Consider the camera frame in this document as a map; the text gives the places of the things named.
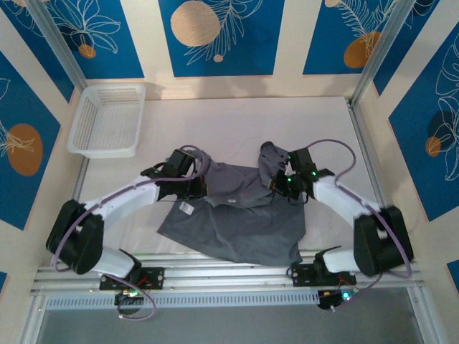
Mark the slotted grey cable duct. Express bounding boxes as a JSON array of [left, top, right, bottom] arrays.
[[44, 290, 323, 311]]

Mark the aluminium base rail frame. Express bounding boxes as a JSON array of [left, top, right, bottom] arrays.
[[30, 250, 426, 297]]

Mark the grey t-shirt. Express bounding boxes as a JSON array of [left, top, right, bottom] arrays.
[[156, 140, 306, 267]]

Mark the aluminium table side rail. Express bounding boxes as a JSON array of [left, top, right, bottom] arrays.
[[346, 98, 389, 209], [73, 157, 90, 204]]

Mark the aluminium frame post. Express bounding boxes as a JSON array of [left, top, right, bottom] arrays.
[[349, 0, 419, 107], [27, 0, 89, 90]]

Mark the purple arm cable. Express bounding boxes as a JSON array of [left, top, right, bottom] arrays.
[[306, 138, 413, 312], [49, 144, 212, 320]]

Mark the blue poster large orange oval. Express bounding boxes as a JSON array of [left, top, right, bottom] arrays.
[[0, 52, 62, 231]]

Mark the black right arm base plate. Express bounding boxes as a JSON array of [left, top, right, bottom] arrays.
[[290, 263, 356, 287]]

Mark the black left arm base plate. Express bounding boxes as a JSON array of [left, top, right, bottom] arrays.
[[99, 267, 165, 290]]

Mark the blue poster with orange circle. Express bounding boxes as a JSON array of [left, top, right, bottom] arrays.
[[389, 34, 459, 221]]

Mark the blue poster white flower drawing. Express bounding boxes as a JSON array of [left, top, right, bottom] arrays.
[[46, 0, 145, 80]]

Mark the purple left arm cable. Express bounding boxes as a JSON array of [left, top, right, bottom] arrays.
[[49, 144, 212, 320]]

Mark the blue poster orange circle fern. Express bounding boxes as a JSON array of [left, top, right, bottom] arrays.
[[303, 0, 399, 76]]

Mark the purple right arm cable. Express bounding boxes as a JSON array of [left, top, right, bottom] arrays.
[[306, 138, 413, 312]]

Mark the white plastic mesh basket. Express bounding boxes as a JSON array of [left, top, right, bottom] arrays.
[[67, 83, 146, 159]]

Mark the blue poster beige circle fern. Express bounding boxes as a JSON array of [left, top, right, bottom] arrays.
[[158, 0, 285, 77]]

